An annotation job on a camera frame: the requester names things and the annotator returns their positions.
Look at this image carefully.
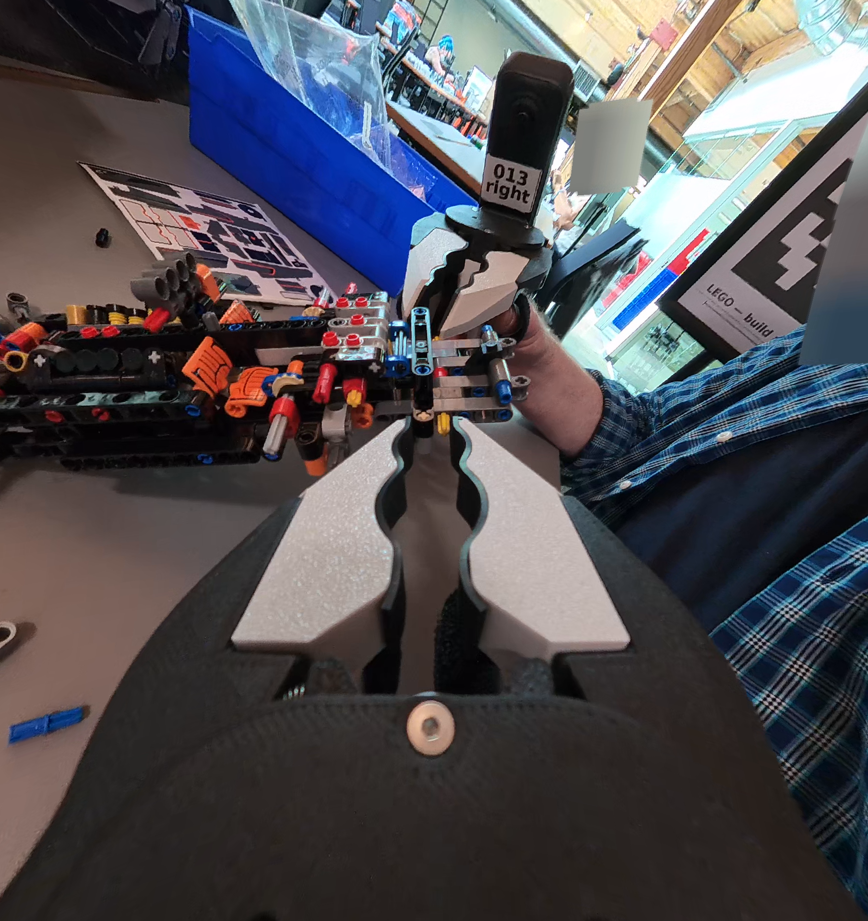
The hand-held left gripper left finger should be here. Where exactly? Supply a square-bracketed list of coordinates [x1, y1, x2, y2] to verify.
[230, 417, 410, 657]

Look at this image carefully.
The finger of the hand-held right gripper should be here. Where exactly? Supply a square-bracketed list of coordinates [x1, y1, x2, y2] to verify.
[440, 248, 530, 339]
[404, 227, 472, 319]

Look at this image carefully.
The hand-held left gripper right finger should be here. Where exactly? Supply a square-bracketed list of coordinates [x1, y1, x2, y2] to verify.
[453, 416, 632, 659]

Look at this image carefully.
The black and orange lego model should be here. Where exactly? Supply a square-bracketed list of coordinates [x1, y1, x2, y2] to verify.
[0, 252, 534, 477]

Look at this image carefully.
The person's right forearm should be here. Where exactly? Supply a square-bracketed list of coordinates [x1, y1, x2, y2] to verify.
[558, 324, 868, 520]

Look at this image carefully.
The lego sticker sheet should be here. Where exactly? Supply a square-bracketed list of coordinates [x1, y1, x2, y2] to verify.
[79, 162, 335, 305]

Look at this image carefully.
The blue lego pin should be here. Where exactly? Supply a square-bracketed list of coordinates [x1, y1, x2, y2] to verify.
[8, 706, 87, 745]

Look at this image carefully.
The person's right hand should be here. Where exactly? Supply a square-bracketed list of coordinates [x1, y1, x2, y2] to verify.
[500, 306, 607, 459]

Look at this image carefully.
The background work table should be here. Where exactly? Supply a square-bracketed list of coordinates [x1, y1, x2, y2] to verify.
[385, 43, 496, 189]

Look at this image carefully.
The black office chair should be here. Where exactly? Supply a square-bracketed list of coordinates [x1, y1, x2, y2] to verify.
[547, 218, 648, 341]

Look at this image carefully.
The blue plastic bin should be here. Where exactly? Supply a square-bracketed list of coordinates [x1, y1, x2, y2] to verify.
[187, 6, 479, 297]

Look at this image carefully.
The clear plastic bag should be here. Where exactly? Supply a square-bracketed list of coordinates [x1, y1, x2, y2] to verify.
[228, 0, 407, 189]

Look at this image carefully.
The person's navy shirt torso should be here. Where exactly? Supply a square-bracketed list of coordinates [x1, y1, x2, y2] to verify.
[616, 409, 868, 636]

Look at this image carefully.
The black framed sign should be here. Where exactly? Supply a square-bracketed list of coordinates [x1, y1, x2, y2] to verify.
[657, 71, 868, 365]

